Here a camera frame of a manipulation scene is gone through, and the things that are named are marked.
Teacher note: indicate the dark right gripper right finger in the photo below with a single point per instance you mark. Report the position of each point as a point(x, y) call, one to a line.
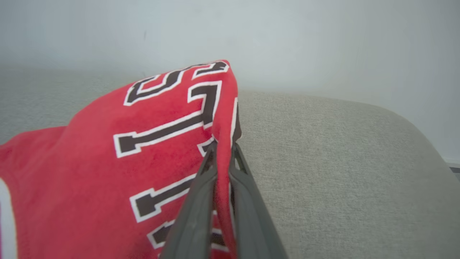
point(251, 223)

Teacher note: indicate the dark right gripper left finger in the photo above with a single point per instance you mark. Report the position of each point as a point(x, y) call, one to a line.
point(196, 216)

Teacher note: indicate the red white numbered jersey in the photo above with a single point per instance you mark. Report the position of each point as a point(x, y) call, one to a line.
point(107, 180)

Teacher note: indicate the grey fabric sofa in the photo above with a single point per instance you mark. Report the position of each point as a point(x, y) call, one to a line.
point(341, 172)

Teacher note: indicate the white wall skirting board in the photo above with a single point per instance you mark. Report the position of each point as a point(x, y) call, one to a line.
point(453, 162)

